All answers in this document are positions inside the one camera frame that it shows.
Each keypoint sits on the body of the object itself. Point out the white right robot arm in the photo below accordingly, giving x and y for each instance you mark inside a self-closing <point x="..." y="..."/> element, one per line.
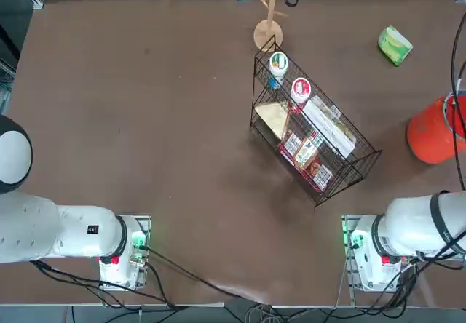
<point x="411" y="225"/>

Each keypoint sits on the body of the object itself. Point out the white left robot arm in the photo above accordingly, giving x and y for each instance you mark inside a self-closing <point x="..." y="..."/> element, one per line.
<point x="54" y="228"/>

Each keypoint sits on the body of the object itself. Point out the triangular sandwich pack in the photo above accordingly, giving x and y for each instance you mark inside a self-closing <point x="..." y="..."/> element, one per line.
<point x="273" y="117"/>

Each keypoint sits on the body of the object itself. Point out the green tissue pack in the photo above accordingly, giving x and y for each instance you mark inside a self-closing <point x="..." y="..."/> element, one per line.
<point x="395" y="44"/>

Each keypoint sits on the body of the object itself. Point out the orange round bin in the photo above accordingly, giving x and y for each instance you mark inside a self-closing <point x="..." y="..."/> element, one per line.
<point x="433" y="134"/>

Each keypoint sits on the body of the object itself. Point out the teal snack packet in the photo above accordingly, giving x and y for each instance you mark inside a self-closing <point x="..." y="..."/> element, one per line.
<point x="273" y="82"/>

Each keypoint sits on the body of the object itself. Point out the white tub red lid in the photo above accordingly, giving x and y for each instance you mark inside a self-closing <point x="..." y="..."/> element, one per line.
<point x="301" y="89"/>

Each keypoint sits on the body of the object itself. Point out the red tartan shortbread box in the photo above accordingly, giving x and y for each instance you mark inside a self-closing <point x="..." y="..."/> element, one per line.
<point x="320" y="175"/>

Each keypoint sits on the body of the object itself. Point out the white tub green lid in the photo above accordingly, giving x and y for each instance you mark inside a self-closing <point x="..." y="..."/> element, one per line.
<point x="279" y="63"/>

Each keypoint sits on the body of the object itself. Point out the long yellow cracker box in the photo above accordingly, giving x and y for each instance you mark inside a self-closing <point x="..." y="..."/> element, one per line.
<point x="329" y="126"/>

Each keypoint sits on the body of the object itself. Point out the wooden mug tree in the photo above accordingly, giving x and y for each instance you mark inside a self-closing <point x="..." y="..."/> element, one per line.
<point x="268" y="35"/>

